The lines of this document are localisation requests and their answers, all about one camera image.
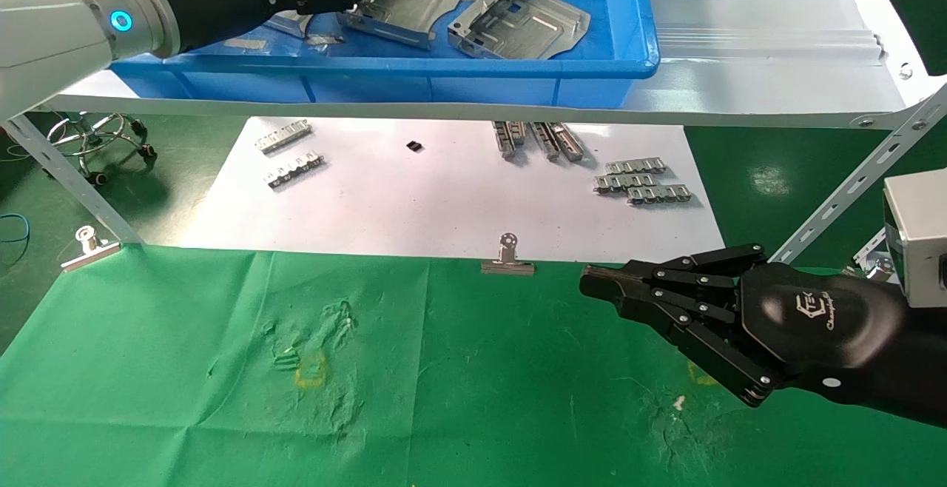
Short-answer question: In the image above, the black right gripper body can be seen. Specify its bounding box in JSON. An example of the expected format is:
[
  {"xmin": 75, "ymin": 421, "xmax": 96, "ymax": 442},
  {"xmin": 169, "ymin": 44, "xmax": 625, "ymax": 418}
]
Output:
[{"xmin": 740, "ymin": 263, "xmax": 947, "ymax": 429}]

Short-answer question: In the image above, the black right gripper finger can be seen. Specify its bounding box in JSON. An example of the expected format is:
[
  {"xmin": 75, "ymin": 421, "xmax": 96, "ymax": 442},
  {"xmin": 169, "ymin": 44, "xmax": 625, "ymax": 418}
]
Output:
[
  {"xmin": 579, "ymin": 283, "xmax": 781, "ymax": 408},
  {"xmin": 581, "ymin": 243, "xmax": 769, "ymax": 303}
]

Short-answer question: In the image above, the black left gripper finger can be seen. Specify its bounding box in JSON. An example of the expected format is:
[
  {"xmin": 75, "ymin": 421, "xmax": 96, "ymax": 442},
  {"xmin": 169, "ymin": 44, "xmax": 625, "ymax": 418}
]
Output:
[{"xmin": 296, "ymin": 0, "xmax": 363, "ymax": 16}]

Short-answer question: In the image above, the silver notched metal strip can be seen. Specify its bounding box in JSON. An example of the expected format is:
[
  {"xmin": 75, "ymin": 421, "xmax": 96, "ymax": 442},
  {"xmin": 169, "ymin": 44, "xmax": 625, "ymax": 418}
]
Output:
[
  {"xmin": 594, "ymin": 174, "xmax": 656, "ymax": 194},
  {"xmin": 605, "ymin": 160, "xmax": 667, "ymax": 175},
  {"xmin": 627, "ymin": 185, "xmax": 692, "ymax": 205},
  {"xmin": 255, "ymin": 121, "xmax": 313, "ymax": 155},
  {"xmin": 265, "ymin": 152, "xmax": 325, "ymax": 189}
]

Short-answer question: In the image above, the grey metal box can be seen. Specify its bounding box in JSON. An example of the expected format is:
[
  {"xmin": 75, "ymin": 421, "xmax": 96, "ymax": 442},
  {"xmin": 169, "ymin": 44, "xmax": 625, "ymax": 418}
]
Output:
[{"xmin": 883, "ymin": 169, "xmax": 947, "ymax": 309}]

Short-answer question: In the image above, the blue plastic bin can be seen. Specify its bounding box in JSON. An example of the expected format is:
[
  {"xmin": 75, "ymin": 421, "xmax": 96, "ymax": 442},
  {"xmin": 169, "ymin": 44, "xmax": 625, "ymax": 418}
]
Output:
[{"xmin": 111, "ymin": 0, "xmax": 661, "ymax": 109}]

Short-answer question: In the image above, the chair base with casters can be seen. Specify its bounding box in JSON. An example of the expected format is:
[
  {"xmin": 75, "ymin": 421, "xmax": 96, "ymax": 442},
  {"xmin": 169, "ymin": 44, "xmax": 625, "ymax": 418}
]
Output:
[{"xmin": 46, "ymin": 112, "xmax": 158, "ymax": 186}]

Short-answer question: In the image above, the green cloth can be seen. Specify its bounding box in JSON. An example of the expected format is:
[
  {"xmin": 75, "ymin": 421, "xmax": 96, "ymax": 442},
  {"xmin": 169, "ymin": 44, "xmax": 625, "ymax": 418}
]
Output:
[{"xmin": 0, "ymin": 243, "xmax": 947, "ymax": 487}]

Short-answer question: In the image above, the white metal shelf rack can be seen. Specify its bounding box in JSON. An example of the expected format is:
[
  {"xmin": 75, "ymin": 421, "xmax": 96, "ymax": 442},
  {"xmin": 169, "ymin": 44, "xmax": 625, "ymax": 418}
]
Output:
[{"xmin": 0, "ymin": 0, "xmax": 947, "ymax": 266}]

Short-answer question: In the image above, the blue cable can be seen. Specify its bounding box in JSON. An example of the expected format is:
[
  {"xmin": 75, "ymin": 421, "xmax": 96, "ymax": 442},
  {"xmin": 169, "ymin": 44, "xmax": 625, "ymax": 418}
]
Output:
[{"xmin": 0, "ymin": 213, "xmax": 32, "ymax": 245}]

